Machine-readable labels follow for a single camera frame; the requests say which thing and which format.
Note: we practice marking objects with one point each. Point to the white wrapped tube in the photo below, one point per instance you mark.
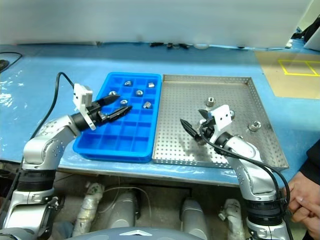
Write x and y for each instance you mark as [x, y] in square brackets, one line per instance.
[232, 215]
[91, 207]

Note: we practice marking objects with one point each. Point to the white backdrop board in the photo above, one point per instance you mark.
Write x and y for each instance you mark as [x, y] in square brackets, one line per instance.
[150, 20]

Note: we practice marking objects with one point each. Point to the grey robot torso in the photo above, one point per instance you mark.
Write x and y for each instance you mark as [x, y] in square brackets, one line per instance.
[150, 233]

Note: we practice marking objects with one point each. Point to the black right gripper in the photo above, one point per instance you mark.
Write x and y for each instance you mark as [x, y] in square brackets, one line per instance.
[208, 131]

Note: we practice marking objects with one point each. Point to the white panel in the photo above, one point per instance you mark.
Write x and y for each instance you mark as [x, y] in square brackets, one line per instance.
[313, 41]

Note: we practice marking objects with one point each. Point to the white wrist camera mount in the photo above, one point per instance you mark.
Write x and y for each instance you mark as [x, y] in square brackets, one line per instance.
[222, 117]
[81, 96]

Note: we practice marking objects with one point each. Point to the metal nut tray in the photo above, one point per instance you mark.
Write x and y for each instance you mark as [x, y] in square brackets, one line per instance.
[210, 102]

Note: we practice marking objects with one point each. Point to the small white disc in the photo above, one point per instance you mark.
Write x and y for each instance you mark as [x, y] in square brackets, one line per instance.
[201, 46]

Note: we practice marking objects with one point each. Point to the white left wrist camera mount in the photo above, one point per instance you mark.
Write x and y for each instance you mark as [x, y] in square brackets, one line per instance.
[81, 96]

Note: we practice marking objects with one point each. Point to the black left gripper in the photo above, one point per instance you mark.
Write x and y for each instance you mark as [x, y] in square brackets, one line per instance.
[96, 113]

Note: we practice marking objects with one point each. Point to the grey rounded leg cover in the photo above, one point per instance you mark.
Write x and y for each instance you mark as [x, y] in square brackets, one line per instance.
[125, 212]
[193, 215]

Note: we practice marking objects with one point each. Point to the blue compartment tray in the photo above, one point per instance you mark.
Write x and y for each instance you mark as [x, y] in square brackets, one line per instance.
[117, 140]

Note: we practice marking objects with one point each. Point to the perforated metal tray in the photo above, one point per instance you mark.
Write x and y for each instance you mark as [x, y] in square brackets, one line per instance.
[180, 100]

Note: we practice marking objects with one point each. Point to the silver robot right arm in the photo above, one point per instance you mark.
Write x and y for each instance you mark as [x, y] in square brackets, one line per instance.
[255, 180]

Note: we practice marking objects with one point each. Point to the brown cardboard sheet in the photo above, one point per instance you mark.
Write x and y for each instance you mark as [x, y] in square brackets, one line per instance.
[287, 85]

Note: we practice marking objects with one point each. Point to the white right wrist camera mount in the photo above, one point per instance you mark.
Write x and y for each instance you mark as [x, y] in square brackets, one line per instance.
[222, 117]

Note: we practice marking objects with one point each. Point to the black-sleeved left forearm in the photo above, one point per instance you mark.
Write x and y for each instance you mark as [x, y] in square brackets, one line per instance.
[312, 160]

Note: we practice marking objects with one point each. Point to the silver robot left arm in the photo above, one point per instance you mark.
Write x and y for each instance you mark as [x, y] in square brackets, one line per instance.
[37, 150]

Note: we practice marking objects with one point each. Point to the metal nut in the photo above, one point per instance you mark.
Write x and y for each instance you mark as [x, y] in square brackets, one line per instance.
[254, 125]

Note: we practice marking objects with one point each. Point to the person's left hand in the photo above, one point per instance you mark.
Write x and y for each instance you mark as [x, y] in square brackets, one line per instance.
[303, 200]

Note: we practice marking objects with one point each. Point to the small black clip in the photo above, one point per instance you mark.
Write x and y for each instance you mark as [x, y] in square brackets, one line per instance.
[183, 45]
[170, 46]

